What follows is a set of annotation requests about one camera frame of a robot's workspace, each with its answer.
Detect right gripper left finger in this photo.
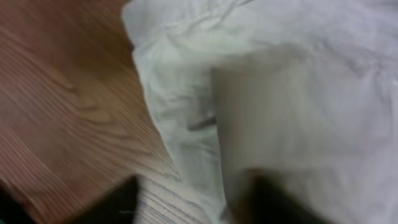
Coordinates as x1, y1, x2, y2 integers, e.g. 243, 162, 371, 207
70, 176, 139, 224

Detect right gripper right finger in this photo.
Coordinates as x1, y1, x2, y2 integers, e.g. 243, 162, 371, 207
229, 169, 330, 224

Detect beige khaki shorts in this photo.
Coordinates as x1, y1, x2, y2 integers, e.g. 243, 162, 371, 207
121, 1, 397, 223

